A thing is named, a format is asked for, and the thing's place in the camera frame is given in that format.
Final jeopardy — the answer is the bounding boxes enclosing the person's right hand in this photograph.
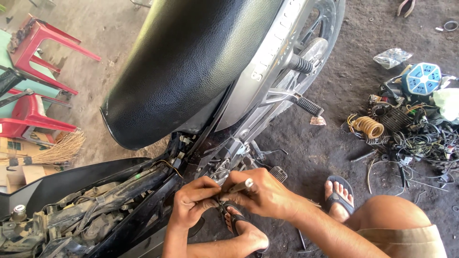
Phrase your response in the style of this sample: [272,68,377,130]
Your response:
[219,167,300,220]

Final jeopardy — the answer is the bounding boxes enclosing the person's left hand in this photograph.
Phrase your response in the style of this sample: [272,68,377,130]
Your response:
[171,176,223,231]

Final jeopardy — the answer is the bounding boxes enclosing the grey pen-shaped tester tool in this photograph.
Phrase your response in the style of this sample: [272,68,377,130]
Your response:
[227,178,254,194]

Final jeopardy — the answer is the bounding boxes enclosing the small black wire connector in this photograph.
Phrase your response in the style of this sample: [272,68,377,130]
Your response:
[214,195,226,216]

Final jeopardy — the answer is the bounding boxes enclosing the black flip-flop sandal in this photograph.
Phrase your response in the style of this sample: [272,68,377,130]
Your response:
[324,175,355,216]
[222,203,270,258]

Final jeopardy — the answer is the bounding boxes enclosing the thin black metal rod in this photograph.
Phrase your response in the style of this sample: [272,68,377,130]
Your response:
[296,228,307,251]

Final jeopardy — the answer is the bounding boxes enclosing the person's right foot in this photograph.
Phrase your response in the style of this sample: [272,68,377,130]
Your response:
[324,180,355,223]

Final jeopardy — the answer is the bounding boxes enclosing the black motorcycle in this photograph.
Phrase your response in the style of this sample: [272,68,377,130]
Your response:
[0,0,346,258]

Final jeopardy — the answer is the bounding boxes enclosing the person's right leg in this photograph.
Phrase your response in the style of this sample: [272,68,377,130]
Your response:
[345,195,434,233]

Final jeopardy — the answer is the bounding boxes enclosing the black leather motorcycle seat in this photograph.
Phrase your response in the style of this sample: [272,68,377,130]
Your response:
[99,0,284,151]

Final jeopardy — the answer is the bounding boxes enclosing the straw broom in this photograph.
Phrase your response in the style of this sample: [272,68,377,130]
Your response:
[0,130,86,170]

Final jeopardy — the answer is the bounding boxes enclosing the khaki shorts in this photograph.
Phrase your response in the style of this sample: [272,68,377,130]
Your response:
[356,224,448,258]

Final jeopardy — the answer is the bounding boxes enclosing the red plastic chair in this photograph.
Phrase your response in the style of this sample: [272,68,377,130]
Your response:
[7,14,102,96]
[0,89,78,145]

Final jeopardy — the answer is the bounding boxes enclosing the brown cardboard box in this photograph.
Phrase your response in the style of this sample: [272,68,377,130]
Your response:
[0,132,66,194]

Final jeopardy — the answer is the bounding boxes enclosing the clear crumpled plastic bag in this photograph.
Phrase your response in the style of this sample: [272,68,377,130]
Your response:
[372,48,414,70]

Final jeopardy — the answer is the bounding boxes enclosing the blue hexagonal power strip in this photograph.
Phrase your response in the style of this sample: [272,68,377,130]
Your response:
[401,62,443,97]

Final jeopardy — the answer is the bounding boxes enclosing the green table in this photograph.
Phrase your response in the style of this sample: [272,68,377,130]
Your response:
[0,29,61,119]

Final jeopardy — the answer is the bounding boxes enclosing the white plastic bag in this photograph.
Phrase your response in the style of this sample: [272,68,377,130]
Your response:
[432,87,459,123]

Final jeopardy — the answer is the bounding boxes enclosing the pliers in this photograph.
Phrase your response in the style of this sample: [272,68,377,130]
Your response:
[397,0,416,18]

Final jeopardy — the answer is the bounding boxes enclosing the yellow coiled cable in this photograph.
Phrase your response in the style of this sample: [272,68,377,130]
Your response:
[347,114,385,140]

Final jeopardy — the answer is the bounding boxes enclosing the heap of wires and parts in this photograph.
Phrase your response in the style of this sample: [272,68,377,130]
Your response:
[345,64,459,197]

